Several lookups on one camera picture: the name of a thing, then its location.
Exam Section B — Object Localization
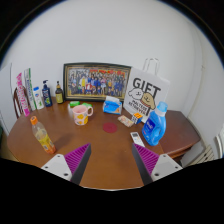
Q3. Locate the white remote control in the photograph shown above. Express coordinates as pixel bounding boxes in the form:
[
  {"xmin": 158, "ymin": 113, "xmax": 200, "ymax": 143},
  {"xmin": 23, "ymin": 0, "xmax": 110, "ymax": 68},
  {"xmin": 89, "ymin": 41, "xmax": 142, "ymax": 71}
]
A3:
[{"xmin": 129, "ymin": 131, "xmax": 146, "ymax": 148}]

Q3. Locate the amber pump bottle yellow label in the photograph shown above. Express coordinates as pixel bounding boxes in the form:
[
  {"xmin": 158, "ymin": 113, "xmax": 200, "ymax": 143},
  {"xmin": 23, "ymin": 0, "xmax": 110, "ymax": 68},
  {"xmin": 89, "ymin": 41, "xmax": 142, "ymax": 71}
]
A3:
[{"xmin": 54, "ymin": 80, "xmax": 65, "ymax": 105}]

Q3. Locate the flat round red coaster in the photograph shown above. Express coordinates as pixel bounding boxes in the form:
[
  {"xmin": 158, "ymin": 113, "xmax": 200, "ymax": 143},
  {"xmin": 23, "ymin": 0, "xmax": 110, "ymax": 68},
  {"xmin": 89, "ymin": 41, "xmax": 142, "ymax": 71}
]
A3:
[{"xmin": 102, "ymin": 121, "xmax": 118, "ymax": 134}]

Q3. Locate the dark blue pump bottle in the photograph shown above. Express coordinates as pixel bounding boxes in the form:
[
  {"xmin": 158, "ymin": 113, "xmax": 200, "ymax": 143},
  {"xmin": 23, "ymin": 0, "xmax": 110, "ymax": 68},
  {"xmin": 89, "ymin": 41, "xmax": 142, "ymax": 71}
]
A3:
[{"xmin": 41, "ymin": 79, "xmax": 54, "ymax": 108}]

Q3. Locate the pink mug with yellow spots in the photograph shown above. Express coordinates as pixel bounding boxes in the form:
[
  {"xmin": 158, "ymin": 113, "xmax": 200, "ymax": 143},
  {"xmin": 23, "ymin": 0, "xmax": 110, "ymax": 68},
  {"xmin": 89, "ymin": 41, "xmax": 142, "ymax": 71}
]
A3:
[{"xmin": 72, "ymin": 104, "xmax": 94, "ymax": 126}]

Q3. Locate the white shampoo bottle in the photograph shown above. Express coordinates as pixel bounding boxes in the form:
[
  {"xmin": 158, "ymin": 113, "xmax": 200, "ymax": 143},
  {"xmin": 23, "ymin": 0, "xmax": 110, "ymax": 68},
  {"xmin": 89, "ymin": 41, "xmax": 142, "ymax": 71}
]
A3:
[{"xmin": 32, "ymin": 86, "xmax": 45, "ymax": 111}]

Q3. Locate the framed group photo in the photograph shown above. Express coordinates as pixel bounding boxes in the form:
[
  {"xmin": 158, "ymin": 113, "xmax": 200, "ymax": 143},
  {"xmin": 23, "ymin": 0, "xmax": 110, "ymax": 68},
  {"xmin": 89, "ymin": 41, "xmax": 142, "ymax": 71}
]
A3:
[{"xmin": 62, "ymin": 62, "xmax": 132, "ymax": 102}]

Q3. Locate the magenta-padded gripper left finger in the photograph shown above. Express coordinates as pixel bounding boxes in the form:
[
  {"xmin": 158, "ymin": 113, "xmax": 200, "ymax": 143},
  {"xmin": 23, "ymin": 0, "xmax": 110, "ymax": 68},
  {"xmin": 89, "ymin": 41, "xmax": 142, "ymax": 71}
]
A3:
[{"xmin": 41, "ymin": 143, "xmax": 92, "ymax": 186}]

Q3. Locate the blue detergent bottle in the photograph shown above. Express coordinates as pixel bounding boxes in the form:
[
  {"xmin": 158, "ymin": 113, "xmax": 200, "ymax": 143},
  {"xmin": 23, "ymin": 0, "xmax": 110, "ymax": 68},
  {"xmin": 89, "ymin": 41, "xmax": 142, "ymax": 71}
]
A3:
[{"xmin": 141, "ymin": 101, "xmax": 169, "ymax": 147}]

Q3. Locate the dark wooden chair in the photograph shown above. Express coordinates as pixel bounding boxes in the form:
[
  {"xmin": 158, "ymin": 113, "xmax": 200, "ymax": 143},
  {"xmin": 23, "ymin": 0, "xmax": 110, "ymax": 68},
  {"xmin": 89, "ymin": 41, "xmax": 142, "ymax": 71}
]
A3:
[{"xmin": 12, "ymin": 87, "xmax": 26, "ymax": 120}]

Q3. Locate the colourful puzzle cube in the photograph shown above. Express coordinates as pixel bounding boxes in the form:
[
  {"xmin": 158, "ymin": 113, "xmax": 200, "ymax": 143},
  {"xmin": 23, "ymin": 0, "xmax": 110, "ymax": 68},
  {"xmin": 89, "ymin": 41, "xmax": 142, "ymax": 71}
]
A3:
[{"xmin": 131, "ymin": 112, "xmax": 144, "ymax": 125}]

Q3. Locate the white paper gift bag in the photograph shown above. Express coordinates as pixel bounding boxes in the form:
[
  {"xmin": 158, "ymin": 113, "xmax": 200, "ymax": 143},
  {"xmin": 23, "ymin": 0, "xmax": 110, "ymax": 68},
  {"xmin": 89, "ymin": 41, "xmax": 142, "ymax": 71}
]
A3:
[{"xmin": 123, "ymin": 57, "xmax": 171, "ymax": 124}]

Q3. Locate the small snack packet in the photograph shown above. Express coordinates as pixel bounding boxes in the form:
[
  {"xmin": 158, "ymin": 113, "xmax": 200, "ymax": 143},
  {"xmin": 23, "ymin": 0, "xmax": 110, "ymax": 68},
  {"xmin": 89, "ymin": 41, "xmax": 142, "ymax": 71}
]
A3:
[{"xmin": 117, "ymin": 114, "xmax": 135, "ymax": 128}]

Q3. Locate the orange-capped yellow drink bottle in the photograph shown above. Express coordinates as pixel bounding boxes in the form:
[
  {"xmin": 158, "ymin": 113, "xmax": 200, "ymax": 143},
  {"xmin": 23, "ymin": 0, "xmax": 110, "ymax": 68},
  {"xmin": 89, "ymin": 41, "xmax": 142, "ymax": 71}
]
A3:
[{"xmin": 29, "ymin": 115, "xmax": 57, "ymax": 155}]

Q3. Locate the blue tissue pack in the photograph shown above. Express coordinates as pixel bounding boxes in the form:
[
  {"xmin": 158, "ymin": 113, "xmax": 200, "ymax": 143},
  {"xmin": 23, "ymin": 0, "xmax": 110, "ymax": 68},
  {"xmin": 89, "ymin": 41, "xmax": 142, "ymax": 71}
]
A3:
[{"xmin": 102, "ymin": 95, "xmax": 123, "ymax": 116}]

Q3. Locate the white radiator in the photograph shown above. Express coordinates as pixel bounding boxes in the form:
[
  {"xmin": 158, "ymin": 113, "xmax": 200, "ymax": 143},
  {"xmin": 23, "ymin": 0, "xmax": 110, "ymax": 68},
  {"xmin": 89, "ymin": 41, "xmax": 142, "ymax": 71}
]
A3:
[{"xmin": 186, "ymin": 126, "xmax": 224, "ymax": 168}]

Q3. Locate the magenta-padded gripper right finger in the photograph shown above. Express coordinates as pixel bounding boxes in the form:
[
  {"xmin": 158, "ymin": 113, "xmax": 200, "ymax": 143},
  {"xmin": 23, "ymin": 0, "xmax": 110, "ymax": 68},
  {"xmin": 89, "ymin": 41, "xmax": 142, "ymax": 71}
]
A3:
[{"xmin": 131, "ymin": 143, "xmax": 184, "ymax": 186}]

